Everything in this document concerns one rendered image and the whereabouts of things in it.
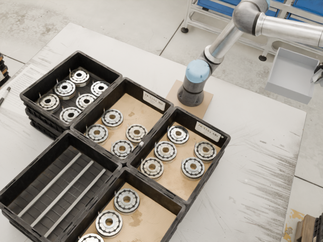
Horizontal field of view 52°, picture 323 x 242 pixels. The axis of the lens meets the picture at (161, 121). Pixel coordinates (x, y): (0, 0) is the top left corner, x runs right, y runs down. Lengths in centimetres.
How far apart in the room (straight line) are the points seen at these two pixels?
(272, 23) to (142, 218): 92
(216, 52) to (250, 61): 164
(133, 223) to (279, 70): 99
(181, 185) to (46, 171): 57
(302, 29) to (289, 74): 37
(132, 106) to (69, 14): 211
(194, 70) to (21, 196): 98
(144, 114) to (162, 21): 206
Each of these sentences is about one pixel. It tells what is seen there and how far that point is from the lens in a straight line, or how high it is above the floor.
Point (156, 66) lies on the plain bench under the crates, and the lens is 204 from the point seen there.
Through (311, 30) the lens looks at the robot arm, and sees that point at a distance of 139.
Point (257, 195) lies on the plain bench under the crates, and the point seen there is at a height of 70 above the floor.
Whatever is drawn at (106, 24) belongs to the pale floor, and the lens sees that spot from 348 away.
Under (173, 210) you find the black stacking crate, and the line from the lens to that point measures 136.
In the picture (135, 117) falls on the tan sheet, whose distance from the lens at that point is 161.
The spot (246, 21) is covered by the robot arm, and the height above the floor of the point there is 133.
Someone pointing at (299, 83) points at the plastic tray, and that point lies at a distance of 169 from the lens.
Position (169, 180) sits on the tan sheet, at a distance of 144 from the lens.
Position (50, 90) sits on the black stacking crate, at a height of 83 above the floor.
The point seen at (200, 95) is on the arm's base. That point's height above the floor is 79.
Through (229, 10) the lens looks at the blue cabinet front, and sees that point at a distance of 324.
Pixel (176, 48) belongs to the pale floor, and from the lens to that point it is 327.
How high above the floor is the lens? 211
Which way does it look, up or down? 53 degrees down
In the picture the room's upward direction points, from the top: 10 degrees clockwise
